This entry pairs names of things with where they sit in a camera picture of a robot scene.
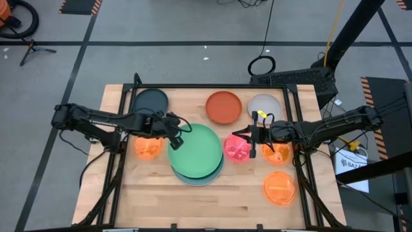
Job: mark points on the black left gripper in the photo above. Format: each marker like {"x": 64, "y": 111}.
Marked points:
{"x": 157, "y": 124}

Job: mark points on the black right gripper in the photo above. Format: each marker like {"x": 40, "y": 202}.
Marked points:
{"x": 264, "y": 133}

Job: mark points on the pink translucent plate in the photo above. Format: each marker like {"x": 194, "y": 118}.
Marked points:
{"x": 236, "y": 151}

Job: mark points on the green large plate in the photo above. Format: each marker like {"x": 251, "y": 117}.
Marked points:
{"x": 196, "y": 154}

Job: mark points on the light grey plate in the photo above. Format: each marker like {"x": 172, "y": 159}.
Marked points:
{"x": 265, "y": 104}

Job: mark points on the orange translucent plate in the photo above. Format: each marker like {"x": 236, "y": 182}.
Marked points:
{"x": 280, "y": 188}
{"x": 277, "y": 156}
{"x": 148, "y": 148}

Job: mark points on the terracotta red plate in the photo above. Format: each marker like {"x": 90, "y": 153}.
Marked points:
{"x": 223, "y": 107}

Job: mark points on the dark navy plate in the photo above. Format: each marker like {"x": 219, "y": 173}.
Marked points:
{"x": 149, "y": 100}

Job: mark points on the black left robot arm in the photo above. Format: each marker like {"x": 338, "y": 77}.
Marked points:
{"x": 96, "y": 119}

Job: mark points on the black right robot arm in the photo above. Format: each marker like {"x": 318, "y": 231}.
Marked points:
{"x": 322, "y": 127}

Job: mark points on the pale sage large plate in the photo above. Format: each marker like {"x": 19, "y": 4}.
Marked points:
{"x": 199, "y": 183}

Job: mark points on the black perforated computer case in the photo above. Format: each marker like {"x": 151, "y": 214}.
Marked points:
{"x": 293, "y": 79}

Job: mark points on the yellow plug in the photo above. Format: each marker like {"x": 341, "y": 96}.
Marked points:
{"x": 353, "y": 145}

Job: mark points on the white labelled box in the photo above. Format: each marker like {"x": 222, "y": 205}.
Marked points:
{"x": 352, "y": 167}

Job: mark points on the black angled beam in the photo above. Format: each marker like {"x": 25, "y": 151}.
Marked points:
{"x": 376, "y": 167}

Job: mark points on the black hazard-striped floor mat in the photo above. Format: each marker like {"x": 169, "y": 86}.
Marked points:
{"x": 78, "y": 6}
{"x": 389, "y": 106}
{"x": 402, "y": 4}

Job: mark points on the black cylindrical pole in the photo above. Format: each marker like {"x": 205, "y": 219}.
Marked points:
{"x": 351, "y": 32}

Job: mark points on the black tripod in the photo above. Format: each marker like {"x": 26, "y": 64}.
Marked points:
{"x": 32, "y": 49}

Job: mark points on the orange vacuum cleaner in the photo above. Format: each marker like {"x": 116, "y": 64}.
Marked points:
{"x": 4, "y": 11}

